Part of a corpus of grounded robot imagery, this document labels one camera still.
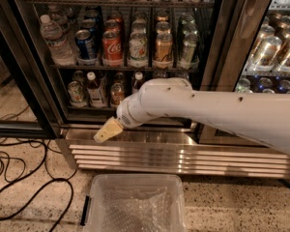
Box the dark juice bottle white cap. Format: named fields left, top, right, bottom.
left=131, top=72, right=145, bottom=93

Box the clear plastic storage bin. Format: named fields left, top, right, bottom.
left=81, top=174, right=188, bottom=232

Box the gold can bottom shelf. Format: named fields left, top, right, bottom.
left=110, top=83, right=125, bottom=108

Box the green silver soda can front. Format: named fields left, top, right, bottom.
left=180, top=33, right=198, bottom=64

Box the red coca-cola can front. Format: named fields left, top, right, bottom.
left=102, top=31, right=123, bottom=61

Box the red coca-cola can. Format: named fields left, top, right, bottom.
left=104, top=19, right=121, bottom=34
left=102, top=31, right=123, bottom=61

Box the small can bottom shelf left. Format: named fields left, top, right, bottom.
left=68, top=81, right=88, bottom=107

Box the stainless steel fridge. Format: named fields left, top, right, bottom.
left=0, top=0, right=290, bottom=181

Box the black floor cable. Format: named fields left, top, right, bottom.
left=0, top=136, right=78, bottom=232

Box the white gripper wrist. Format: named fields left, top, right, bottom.
left=94, top=97, right=145, bottom=143

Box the blue pepsi can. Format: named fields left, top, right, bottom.
left=80, top=19, right=98, bottom=38
left=74, top=29, right=97, bottom=60

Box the blue pepsi can front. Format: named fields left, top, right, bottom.
left=74, top=29, right=97, bottom=60

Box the white green soda can front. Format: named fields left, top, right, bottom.
left=129, top=33, right=147, bottom=61

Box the steel fridge grille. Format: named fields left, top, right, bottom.
left=56, top=139, right=290, bottom=179

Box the orange gold soda can front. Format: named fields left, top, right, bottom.
left=155, top=33, right=173, bottom=62

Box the brown tea bottle white cap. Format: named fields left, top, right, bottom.
left=86, top=72, right=107, bottom=108

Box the open fridge door frame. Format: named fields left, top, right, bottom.
left=189, top=0, right=290, bottom=148

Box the clear water bottle middle shelf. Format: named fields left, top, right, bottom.
left=40, top=14, right=76, bottom=66

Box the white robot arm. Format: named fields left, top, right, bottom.
left=94, top=77, right=290, bottom=155

